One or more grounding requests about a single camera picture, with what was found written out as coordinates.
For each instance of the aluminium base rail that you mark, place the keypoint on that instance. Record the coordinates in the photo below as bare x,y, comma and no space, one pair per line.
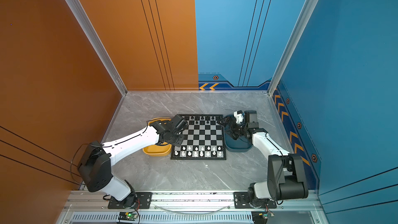
184,201

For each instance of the teal plastic tray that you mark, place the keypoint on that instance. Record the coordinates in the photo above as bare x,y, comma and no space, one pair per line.
240,145

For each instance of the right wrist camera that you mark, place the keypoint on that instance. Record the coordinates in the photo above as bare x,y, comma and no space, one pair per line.
239,117

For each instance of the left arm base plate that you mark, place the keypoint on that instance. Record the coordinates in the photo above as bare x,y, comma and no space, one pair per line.
136,200

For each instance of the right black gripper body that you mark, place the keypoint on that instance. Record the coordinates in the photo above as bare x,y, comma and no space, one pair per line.
237,129

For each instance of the right circuit board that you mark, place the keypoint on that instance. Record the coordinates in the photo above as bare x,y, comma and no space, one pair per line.
261,217

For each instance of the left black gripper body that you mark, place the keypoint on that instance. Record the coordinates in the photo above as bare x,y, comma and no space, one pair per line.
178,139

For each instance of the left green circuit board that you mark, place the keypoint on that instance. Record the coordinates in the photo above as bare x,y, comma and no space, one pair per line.
129,217

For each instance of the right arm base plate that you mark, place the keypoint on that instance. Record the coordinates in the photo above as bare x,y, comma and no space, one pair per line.
249,200

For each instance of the black white chess board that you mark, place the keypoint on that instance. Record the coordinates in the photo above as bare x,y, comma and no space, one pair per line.
203,139

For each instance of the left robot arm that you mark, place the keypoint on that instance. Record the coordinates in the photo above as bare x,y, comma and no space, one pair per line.
95,166

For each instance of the yellow plastic tray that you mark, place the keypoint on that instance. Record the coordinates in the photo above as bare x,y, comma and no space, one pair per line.
158,150

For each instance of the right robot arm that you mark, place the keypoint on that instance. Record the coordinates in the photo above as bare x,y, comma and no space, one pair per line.
286,178

